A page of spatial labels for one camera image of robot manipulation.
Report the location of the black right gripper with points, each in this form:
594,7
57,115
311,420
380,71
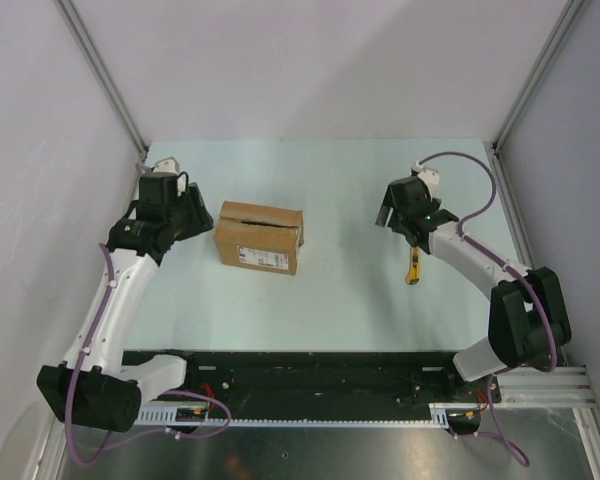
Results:
386,206

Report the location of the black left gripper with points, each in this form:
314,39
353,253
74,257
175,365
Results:
201,220

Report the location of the brown cardboard express box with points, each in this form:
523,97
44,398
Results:
259,237

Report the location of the yellow utility knife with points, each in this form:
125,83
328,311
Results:
414,271

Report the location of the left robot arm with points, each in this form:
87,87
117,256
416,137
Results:
91,387

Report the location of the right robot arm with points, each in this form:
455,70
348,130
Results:
528,321

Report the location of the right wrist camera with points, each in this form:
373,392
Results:
430,177

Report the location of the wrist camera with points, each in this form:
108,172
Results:
171,165
430,177

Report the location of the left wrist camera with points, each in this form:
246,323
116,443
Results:
171,165

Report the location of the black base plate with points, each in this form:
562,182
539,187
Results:
331,386

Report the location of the left aluminium frame post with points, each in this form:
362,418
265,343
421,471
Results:
95,61

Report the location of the aluminium frame post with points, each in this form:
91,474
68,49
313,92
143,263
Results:
95,61
555,43

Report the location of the right aluminium frame post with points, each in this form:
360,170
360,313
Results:
555,43

